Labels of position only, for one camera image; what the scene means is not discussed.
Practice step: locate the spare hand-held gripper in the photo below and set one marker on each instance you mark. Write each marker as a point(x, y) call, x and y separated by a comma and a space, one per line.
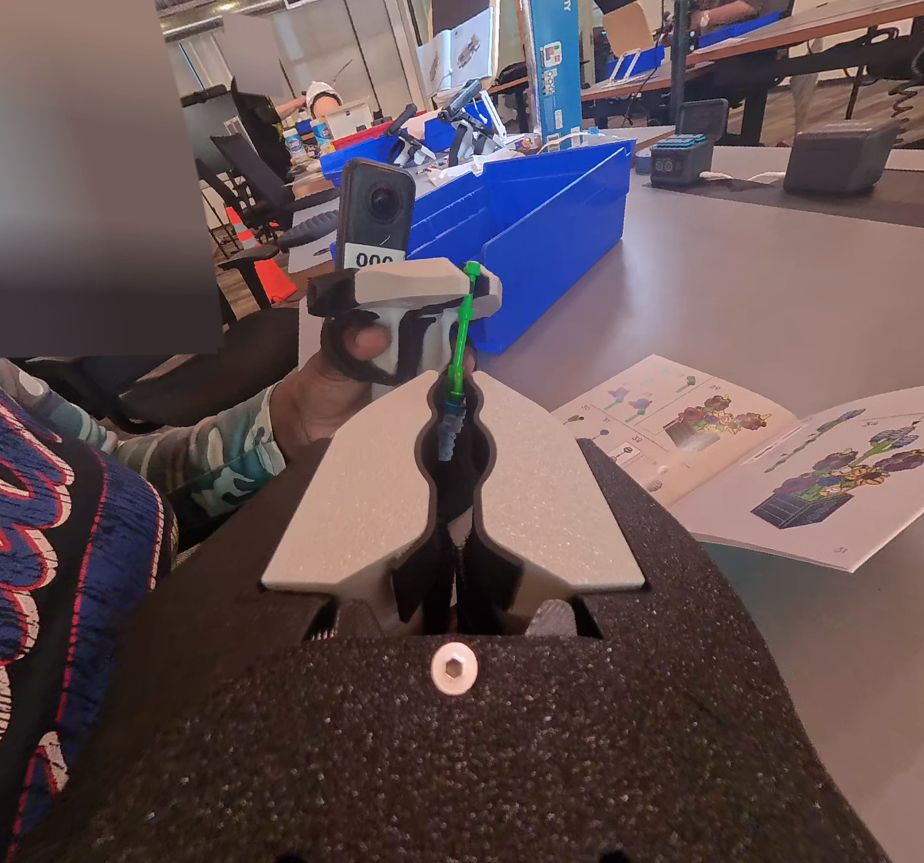
point(408, 130)
point(469, 123)

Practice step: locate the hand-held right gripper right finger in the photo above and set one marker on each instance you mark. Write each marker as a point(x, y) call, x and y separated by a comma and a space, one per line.
point(556, 509)

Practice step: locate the orange traffic cone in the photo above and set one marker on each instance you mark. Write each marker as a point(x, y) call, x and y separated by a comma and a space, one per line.
point(271, 274)

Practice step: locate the white wipes canister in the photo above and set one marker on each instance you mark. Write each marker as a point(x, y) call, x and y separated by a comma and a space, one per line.
point(323, 137)
point(294, 147)

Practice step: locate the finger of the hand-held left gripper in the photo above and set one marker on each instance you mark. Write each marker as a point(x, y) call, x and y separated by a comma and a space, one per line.
point(491, 292)
point(411, 282)

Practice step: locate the green lego connector piece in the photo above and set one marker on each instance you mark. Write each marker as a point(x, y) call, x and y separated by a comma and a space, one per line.
point(471, 285)

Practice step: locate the wooden office desk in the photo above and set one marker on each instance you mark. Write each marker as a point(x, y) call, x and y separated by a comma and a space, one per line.
point(794, 29)

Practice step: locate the blue plastic bin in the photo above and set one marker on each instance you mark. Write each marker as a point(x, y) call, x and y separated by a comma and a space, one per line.
point(548, 242)

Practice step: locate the green lego rod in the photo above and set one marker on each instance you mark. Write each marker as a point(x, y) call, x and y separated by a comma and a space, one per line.
point(460, 347)

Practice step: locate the person's left hand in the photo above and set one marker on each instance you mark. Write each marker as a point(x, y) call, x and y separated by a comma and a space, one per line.
point(317, 408)

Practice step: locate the tall blue lego box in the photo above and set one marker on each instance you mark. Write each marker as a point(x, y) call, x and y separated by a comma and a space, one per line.
point(556, 47)

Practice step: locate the person's black lettered jersey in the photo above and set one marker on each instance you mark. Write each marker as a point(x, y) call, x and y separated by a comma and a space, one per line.
point(72, 552)

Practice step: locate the black battery charger case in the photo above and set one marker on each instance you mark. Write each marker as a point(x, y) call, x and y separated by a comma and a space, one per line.
point(682, 155)

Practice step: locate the person's left forearm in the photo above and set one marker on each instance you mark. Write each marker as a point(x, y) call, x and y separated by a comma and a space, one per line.
point(216, 444)

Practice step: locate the lego instruction booklet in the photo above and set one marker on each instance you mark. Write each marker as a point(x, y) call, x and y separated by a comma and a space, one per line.
point(830, 487)

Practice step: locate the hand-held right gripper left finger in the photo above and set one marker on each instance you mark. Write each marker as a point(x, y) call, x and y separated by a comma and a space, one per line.
point(354, 509)

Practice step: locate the green lego sprig blue buds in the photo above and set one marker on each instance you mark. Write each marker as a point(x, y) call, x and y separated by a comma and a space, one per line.
point(447, 430)

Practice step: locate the grey hard case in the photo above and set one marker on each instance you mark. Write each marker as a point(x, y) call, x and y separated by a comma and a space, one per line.
point(837, 155)

